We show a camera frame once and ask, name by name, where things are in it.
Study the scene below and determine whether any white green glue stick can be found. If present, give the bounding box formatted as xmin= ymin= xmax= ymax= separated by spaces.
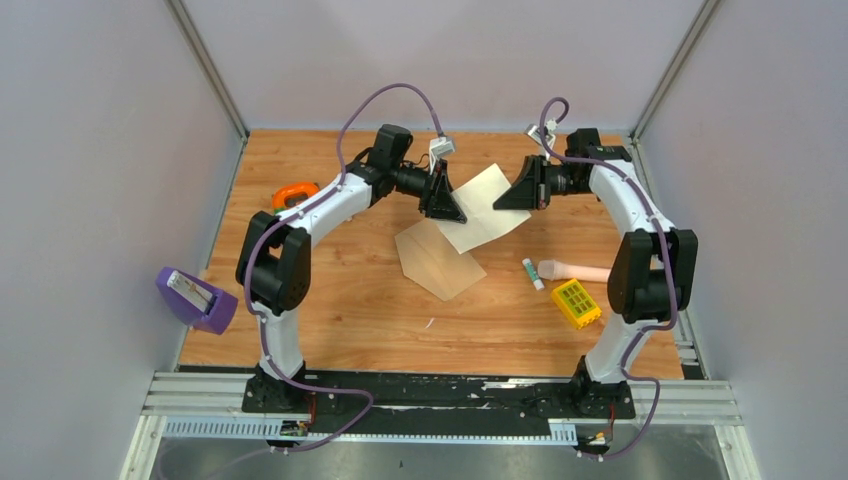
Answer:
xmin=522 ymin=258 xmax=545 ymax=291

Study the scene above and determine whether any yellow building block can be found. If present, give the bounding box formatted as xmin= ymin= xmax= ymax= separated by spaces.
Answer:
xmin=550 ymin=279 xmax=602 ymax=330

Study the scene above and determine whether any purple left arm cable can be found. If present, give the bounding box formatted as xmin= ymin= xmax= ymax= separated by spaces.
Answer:
xmin=242 ymin=83 xmax=445 ymax=458

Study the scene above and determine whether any tan paper envelope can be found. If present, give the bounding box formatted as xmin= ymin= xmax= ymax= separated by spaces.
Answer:
xmin=394 ymin=219 xmax=487 ymax=301

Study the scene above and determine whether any purple box with card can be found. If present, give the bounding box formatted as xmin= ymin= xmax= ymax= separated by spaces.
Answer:
xmin=155 ymin=267 xmax=239 ymax=335

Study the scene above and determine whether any white slotted cable duct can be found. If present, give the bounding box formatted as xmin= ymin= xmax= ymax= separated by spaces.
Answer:
xmin=163 ymin=416 xmax=578 ymax=446

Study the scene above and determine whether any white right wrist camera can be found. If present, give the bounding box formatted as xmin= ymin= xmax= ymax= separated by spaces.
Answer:
xmin=524 ymin=124 xmax=555 ymax=156

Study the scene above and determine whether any lined letter paper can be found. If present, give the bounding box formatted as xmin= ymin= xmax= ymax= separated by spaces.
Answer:
xmin=435 ymin=164 xmax=531 ymax=254

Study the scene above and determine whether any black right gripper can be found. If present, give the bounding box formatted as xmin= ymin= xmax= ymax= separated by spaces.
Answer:
xmin=493 ymin=156 xmax=593 ymax=212

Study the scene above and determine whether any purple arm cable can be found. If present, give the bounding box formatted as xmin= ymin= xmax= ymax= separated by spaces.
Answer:
xmin=538 ymin=97 xmax=680 ymax=462
xmin=242 ymin=83 xmax=445 ymax=458

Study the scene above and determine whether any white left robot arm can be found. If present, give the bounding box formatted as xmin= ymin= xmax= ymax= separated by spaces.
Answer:
xmin=236 ymin=124 xmax=467 ymax=413

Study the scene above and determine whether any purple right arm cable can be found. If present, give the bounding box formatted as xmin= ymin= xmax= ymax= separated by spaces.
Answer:
xmin=538 ymin=97 xmax=680 ymax=462

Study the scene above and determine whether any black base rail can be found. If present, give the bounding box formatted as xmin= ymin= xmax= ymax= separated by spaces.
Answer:
xmin=241 ymin=367 xmax=635 ymax=437

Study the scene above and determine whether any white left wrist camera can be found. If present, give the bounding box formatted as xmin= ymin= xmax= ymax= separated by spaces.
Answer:
xmin=428 ymin=136 xmax=456 ymax=159

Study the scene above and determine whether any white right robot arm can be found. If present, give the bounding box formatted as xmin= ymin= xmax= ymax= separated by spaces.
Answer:
xmin=493 ymin=125 xmax=698 ymax=418

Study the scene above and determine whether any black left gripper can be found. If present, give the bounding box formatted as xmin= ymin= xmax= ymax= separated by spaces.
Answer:
xmin=391 ymin=160 xmax=467 ymax=226

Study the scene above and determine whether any pink toy microphone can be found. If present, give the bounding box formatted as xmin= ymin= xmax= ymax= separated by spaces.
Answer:
xmin=537 ymin=260 xmax=611 ymax=283

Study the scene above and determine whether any orange curved toy track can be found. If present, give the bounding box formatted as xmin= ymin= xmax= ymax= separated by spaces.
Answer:
xmin=271 ymin=182 xmax=320 ymax=213

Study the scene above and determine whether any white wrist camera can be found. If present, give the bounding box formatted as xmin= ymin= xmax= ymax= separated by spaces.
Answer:
xmin=524 ymin=124 xmax=555 ymax=156
xmin=428 ymin=136 xmax=456 ymax=159

